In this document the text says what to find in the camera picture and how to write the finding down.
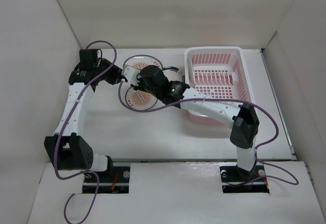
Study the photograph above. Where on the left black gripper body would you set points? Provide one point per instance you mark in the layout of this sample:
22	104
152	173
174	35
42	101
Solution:
99	68

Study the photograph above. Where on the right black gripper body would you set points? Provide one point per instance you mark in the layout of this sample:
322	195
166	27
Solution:
142	85

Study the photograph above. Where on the white plate green flower pattern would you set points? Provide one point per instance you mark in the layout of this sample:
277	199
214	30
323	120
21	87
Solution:
127	61

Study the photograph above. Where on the white plate teal red rim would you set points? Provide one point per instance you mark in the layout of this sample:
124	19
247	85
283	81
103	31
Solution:
174	73

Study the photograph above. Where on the orange sunburst plate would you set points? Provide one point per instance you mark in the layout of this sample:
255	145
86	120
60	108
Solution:
142	62
139	100

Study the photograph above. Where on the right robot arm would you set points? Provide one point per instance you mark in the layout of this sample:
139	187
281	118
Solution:
241	118

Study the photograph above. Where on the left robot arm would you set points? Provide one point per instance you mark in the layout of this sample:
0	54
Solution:
66	148

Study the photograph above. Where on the pink white dish rack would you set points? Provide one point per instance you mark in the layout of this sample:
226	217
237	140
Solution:
219	72

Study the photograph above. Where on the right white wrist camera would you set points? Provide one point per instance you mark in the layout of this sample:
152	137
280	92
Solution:
130	75

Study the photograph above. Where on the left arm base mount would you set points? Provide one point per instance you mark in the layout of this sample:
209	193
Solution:
117	183

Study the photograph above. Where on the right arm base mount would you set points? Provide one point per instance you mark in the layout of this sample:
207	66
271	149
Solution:
236	180

